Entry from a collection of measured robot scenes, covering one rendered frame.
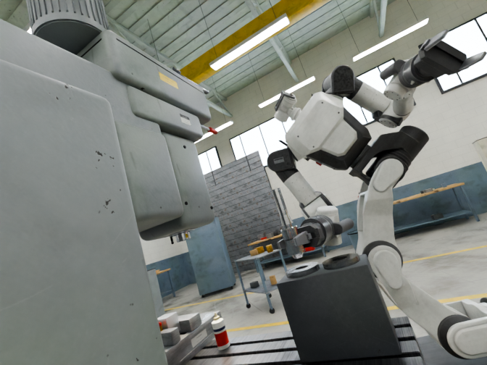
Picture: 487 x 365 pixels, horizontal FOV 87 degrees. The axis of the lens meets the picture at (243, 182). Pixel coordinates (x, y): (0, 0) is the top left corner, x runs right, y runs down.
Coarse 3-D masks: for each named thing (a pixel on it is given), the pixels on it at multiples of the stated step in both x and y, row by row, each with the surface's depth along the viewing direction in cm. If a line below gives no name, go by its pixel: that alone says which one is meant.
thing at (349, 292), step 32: (352, 256) 61; (288, 288) 62; (320, 288) 59; (352, 288) 57; (288, 320) 62; (320, 320) 59; (352, 320) 56; (384, 320) 54; (320, 352) 59; (352, 352) 56; (384, 352) 54
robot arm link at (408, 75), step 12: (420, 48) 69; (432, 48) 68; (444, 48) 67; (408, 60) 79; (420, 60) 71; (432, 60) 68; (444, 60) 68; (456, 60) 68; (408, 72) 77; (420, 72) 74; (432, 72) 72; (444, 72) 70; (456, 72) 68; (420, 84) 78
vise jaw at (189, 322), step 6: (180, 318) 91; (186, 318) 89; (192, 318) 88; (198, 318) 90; (180, 324) 88; (186, 324) 87; (192, 324) 87; (198, 324) 89; (180, 330) 88; (186, 330) 86; (192, 330) 86
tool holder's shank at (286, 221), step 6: (276, 192) 70; (276, 198) 70; (282, 198) 70; (276, 204) 70; (282, 204) 69; (282, 210) 69; (282, 216) 69; (288, 216) 69; (282, 222) 69; (288, 222) 68
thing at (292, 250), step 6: (282, 234) 68; (288, 234) 67; (294, 234) 67; (288, 240) 67; (288, 246) 67; (294, 246) 66; (300, 246) 66; (288, 252) 67; (294, 252) 66; (300, 252) 66
